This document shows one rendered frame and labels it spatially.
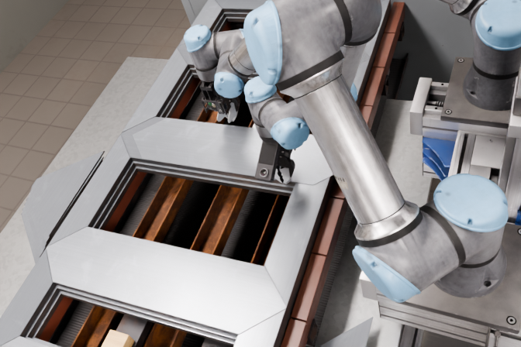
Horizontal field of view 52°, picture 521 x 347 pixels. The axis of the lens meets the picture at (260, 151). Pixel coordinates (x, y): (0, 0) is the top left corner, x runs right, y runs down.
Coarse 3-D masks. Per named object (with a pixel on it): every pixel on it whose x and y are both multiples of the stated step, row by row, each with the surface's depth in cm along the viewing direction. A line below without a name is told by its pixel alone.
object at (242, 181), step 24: (216, 24) 211; (384, 24) 189; (192, 72) 197; (168, 96) 186; (360, 96) 169; (144, 168) 171; (168, 168) 166; (192, 168) 162; (120, 192) 166; (288, 192) 152; (96, 216) 159; (312, 240) 139; (72, 288) 144; (48, 312) 144; (120, 312) 140; (144, 312) 135; (288, 312) 128; (24, 336) 138; (216, 336) 129
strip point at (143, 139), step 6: (162, 120) 178; (150, 126) 178; (156, 126) 177; (138, 132) 177; (144, 132) 176; (150, 132) 176; (156, 132) 175; (138, 138) 175; (144, 138) 175; (150, 138) 174; (138, 144) 173; (144, 144) 173; (150, 144) 172; (144, 150) 171
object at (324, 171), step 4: (324, 160) 152; (320, 164) 151; (324, 164) 151; (320, 168) 150; (324, 168) 150; (328, 168) 149; (320, 172) 149; (324, 172) 149; (328, 172) 149; (332, 172) 148; (316, 176) 149; (320, 176) 148; (324, 176) 148; (328, 176) 148; (316, 180) 148; (320, 180) 147
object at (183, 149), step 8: (184, 128) 174; (192, 128) 173; (200, 128) 172; (184, 136) 171; (192, 136) 170; (200, 136) 169; (176, 144) 169; (184, 144) 169; (192, 144) 168; (176, 152) 167; (184, 152) 166; (192, 152) 166; (168, 160) 166; (176, 160) 165; (184, 160) 164
